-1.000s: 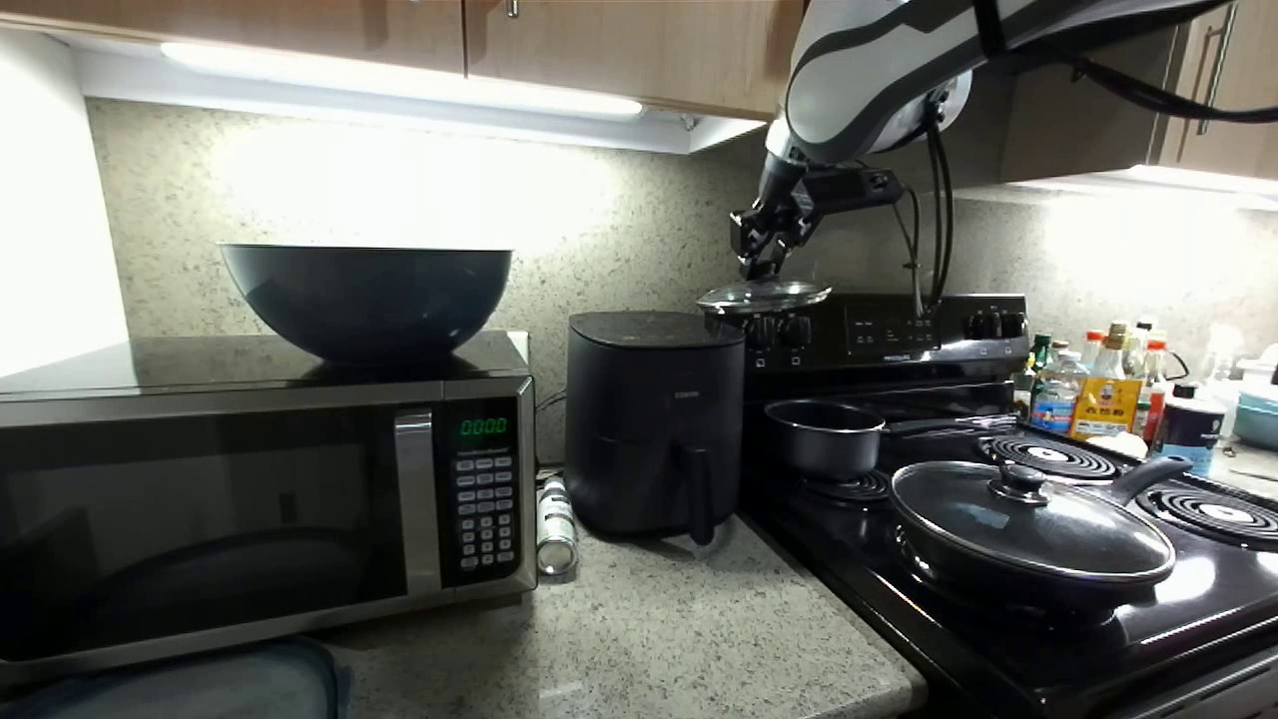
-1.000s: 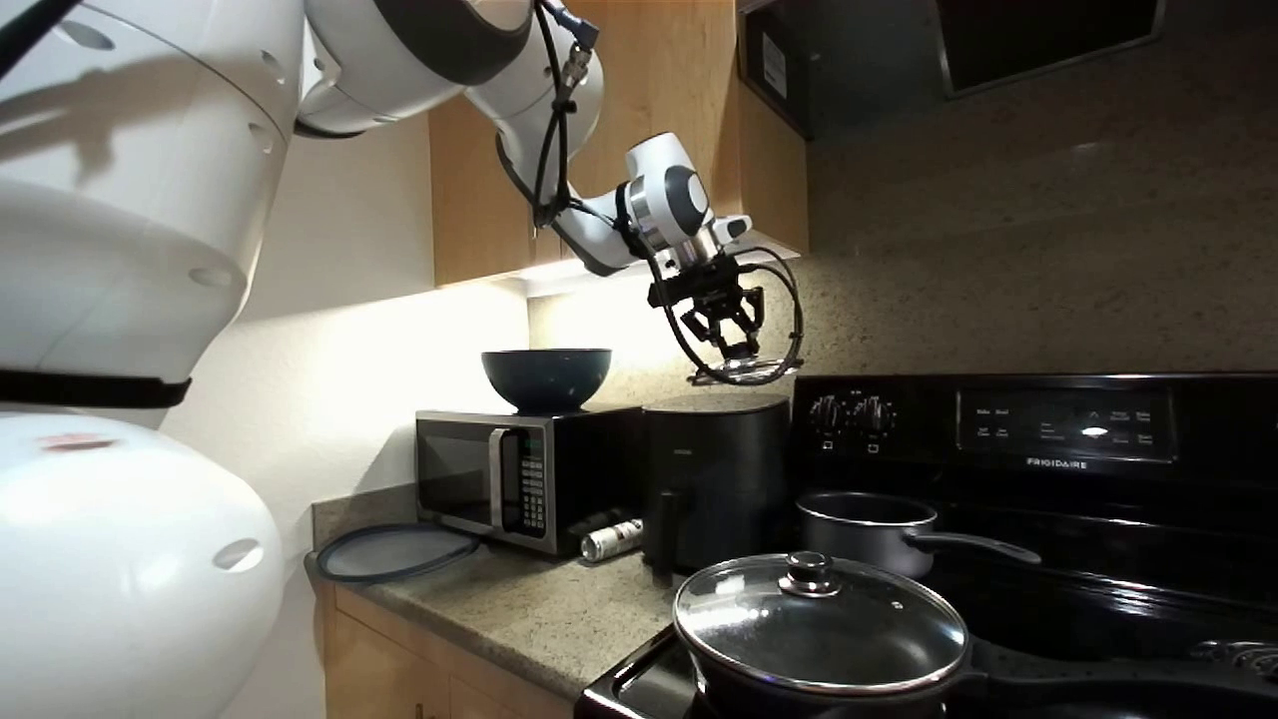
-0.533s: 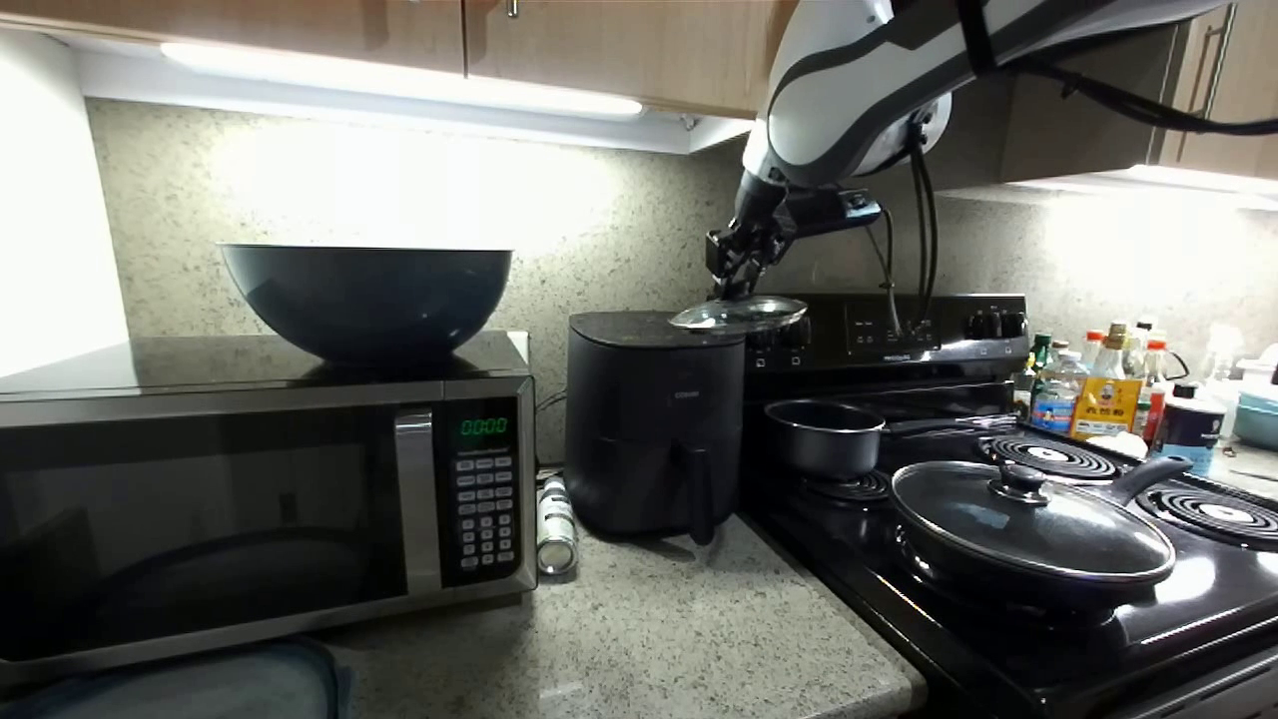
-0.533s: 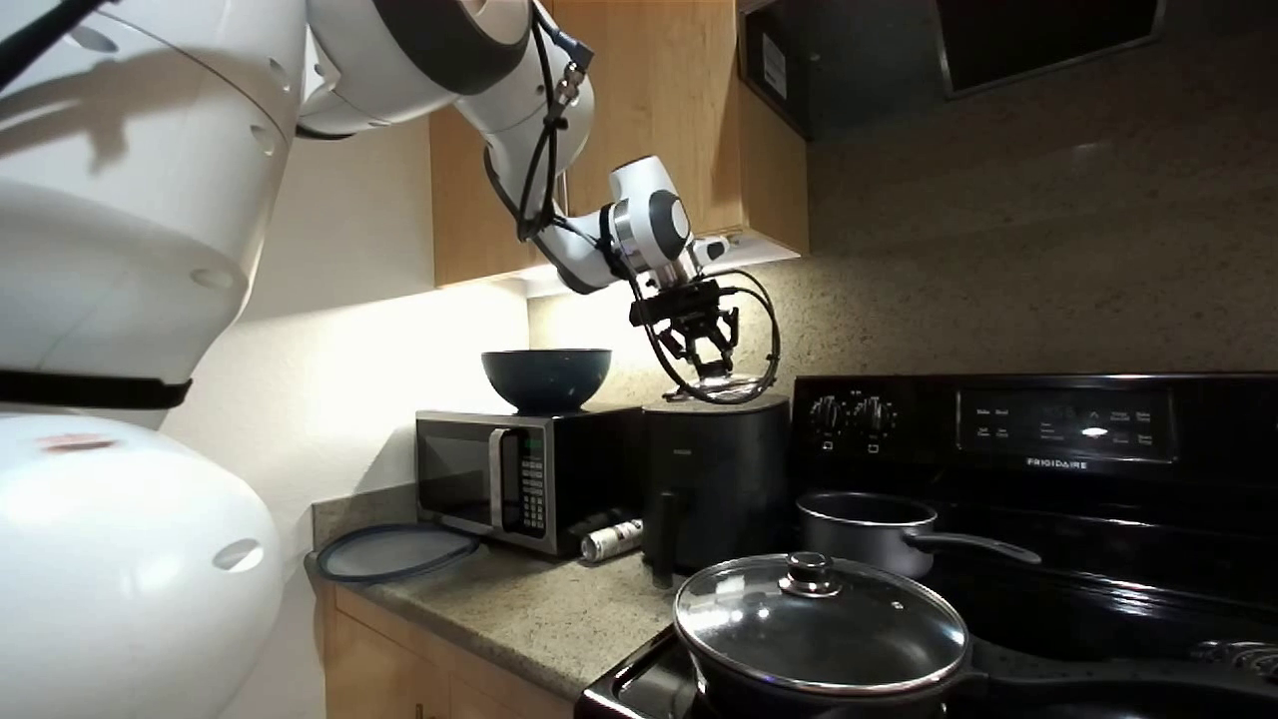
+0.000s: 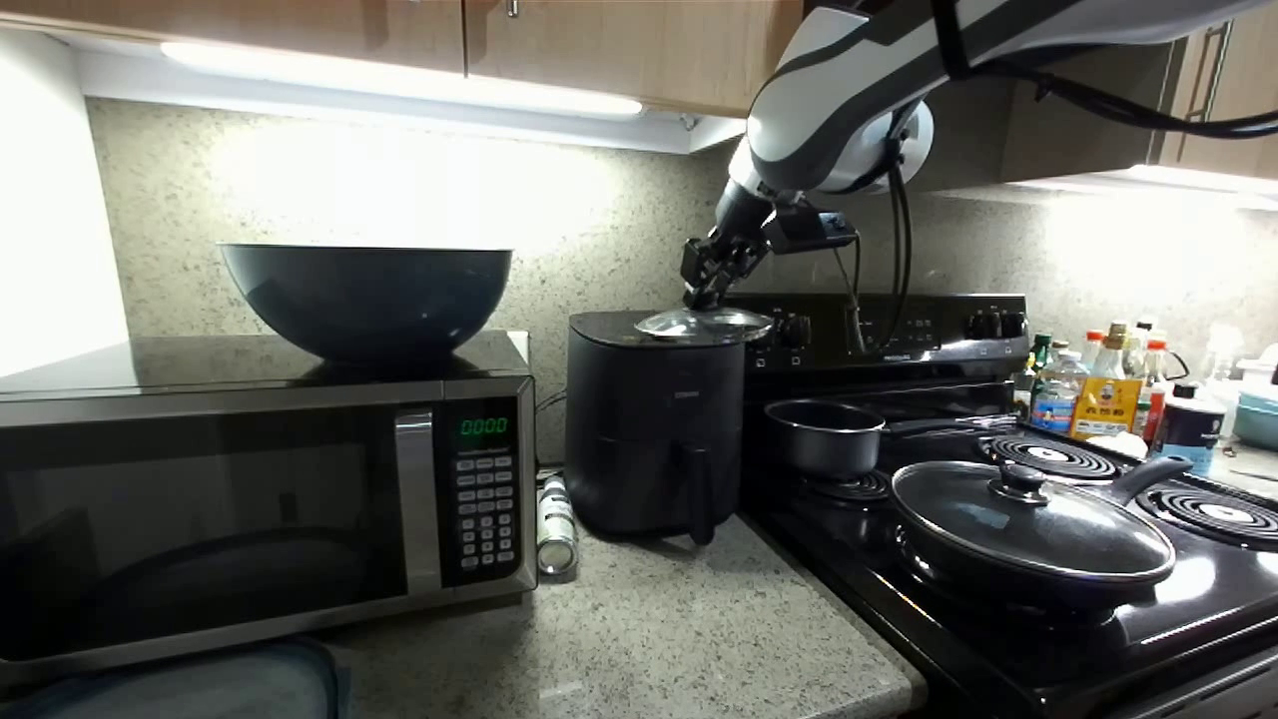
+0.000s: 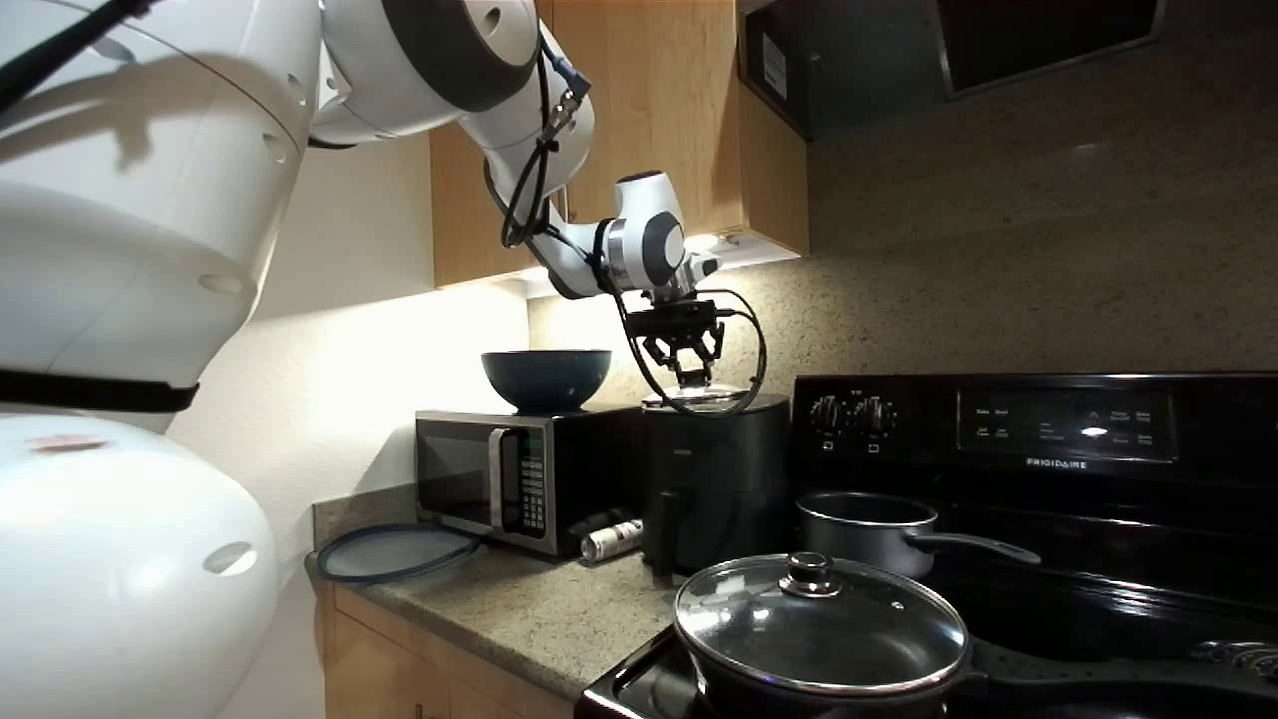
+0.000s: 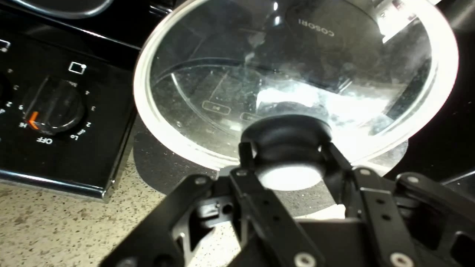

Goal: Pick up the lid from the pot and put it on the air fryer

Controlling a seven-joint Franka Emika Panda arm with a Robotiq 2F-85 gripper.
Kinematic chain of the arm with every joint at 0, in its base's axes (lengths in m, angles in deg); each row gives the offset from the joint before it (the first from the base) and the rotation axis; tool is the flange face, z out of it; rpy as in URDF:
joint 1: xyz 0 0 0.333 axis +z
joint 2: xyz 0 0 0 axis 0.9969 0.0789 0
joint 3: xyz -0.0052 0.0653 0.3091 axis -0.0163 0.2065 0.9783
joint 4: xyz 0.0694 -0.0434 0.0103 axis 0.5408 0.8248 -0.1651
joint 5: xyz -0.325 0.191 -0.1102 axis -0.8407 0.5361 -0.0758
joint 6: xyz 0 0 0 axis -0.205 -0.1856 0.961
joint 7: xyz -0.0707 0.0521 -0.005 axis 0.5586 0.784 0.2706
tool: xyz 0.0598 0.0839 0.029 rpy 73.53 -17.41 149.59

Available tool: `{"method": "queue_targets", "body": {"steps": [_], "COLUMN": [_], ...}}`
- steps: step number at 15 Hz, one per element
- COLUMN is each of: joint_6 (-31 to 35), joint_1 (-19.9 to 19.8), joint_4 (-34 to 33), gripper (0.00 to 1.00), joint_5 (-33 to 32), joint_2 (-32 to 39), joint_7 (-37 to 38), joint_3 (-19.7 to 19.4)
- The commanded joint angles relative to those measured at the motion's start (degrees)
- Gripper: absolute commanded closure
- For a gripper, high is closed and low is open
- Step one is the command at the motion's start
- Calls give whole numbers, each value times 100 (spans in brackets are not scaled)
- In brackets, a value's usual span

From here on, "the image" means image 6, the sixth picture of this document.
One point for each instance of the large black frying pan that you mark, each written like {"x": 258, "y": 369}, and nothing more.
{"x": 714, "y": 689}

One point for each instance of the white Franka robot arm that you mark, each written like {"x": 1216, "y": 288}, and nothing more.
{"x": 133, "y": 201}

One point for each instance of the black range hood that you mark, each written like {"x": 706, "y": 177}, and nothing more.
{"x": 863, "y": 64}

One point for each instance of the small salt shaker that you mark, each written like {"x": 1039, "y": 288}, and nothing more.
{"x": 614, "y": 542}

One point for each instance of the black air fryer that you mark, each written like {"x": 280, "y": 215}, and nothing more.
{"x": 720, "y": 492}

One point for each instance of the stainless steel microwave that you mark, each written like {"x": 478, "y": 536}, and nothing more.
{"x": 461, "y": 474}

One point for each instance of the black stove knob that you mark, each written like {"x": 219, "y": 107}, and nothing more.
{"x": 828, "y": 414}
{"x": 874, "y": 414}

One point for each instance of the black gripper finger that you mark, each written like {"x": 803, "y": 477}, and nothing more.
{"x": 661, "y": 361}
{"x": 707, "y": 361}

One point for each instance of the small black saucepan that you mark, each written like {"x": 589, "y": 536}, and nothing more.
{"x": 863, "y": 532}

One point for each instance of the black pan with lid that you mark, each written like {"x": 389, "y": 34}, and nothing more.
{"x": 852, "y": 639}

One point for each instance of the grey round plate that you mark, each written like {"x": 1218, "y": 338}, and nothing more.
{"x": 400, "y": 553}

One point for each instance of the electric coil burner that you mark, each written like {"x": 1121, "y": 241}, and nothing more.
{"x": 1240, "y": 658}

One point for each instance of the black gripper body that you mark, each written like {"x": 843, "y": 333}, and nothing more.
{"x": 675, "y": 320}

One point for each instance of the wooden wall cabinet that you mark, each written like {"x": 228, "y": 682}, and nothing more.
{"x": 665, "y": 107}

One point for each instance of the dark round bowl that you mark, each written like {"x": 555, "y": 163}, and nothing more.
{"x": 543, "y": 380}

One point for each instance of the black electric stove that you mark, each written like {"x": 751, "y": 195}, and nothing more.
{"x": 1093, "y": 561}

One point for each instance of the wooden base cabinet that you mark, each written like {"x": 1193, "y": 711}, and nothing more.
{"x": 400, "y": 663}

